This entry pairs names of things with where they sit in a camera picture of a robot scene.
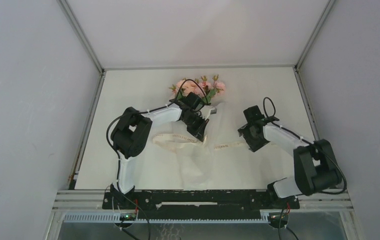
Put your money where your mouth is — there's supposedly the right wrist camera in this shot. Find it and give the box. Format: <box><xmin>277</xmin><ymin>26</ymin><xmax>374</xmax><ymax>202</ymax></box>
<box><xmin>243</xmin><ymin>105</ymin><xmax>265</xmax><ymax>124</ymax></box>

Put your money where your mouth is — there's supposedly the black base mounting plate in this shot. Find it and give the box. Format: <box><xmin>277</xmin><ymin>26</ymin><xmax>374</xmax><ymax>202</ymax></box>
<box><xmin>102</xmin><ymin>189</ymin><xmax>300</xmax><ymax>221</ymax></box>

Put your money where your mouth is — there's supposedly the cream printed ribbon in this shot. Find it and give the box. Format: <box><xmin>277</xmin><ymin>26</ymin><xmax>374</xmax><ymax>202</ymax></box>
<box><xmin>152</xmin><ymin>133</ymin><xmax>248</xmax><ymax>153</ymax></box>

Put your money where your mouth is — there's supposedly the white slotted cable duct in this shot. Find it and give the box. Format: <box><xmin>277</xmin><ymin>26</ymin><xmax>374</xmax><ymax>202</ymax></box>
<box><xmin>63</xmin><ymin>213</ymin><xmax>271</xmax><ymax>223</ymax></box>

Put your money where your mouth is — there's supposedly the left controller board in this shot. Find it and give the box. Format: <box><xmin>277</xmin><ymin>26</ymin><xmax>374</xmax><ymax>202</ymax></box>
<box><xmin>119</xmin><ymin>213</ymin><xmax>137</xmax><ymax>222</ymax></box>

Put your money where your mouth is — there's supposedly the translucent white wrapping paper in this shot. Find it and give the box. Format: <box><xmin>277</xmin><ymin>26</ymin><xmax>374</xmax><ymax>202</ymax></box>
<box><xmin>175</xmin><ymin>102</ymin><xmax>227</xmax><ymax>191</ymax></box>

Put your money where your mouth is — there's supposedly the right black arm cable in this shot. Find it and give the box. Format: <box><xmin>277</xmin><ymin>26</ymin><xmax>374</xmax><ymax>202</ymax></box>
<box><xmin>262</xmin><ymin>96</ymin><xmax>348</xmax><ymax>240</ymax></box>

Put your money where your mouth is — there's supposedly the pink fake flower stem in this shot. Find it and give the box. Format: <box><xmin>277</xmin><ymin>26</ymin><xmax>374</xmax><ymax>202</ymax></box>
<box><xmin>194</xmin><ymin>75</ymin><xmax>215</xmax><ymax>101</ymax></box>
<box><xmin>209</xmin><ymin>74</ymin><xmax>226</xmax><ymax>98</ymax></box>
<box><xmin>169</xmin><ymin>79</ymin><xmax>197</xmax><ymax>100</ymax></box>

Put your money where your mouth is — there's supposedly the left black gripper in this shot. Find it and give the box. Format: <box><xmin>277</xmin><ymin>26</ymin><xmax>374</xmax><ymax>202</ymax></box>
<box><xmin>182</xmin><ymin>113</ymin><xmax>209</xmax><ymax>142</ymax></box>

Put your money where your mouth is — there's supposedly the right controller board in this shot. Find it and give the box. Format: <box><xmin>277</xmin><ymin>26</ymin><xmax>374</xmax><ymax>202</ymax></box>
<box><xmin>268</xmin><ymin>214</ymin><xmax>287</xmax><ymax>222</ymax></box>

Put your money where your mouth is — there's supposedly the controller board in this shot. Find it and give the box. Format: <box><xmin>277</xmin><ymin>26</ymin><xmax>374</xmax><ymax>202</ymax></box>
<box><xmin>268</xmin><ymin>214</ymin><xmax>287</xmax><ymax>222</ymax></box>
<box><xmin>119</xmin><ymin>213</ymin><xmax>137</xmax><ymax>222</ymax></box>

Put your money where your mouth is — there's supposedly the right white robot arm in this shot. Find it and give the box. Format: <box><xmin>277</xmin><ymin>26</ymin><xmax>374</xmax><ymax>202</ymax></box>
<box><xmin>238</xmin><ymin>105</ymin><xmax>347</xmax><ymax>208</ymax></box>

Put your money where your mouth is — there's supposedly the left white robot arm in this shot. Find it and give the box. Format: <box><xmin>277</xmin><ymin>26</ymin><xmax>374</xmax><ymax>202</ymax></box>
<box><xmin>106</xmin><ymin>93</ymin><xmax>217</xmax><ymax>209</ymax></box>

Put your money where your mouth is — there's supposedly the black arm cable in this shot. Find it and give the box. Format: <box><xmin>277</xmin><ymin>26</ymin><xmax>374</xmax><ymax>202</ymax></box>
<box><xmin>105</xmin><ymin>78</ymin><xmax>210</xmax><ymax>240</ymax></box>
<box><xmin>262</xmin><ymin>96</ymin><xmax>348</xmax><ymax>240</ymax></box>

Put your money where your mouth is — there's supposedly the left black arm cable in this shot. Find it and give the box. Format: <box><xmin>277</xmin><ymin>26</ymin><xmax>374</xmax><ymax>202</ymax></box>
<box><xmin>105</xmin><ymin>78</ymin><xmax>210</xmax><ymax>240</ymax></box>

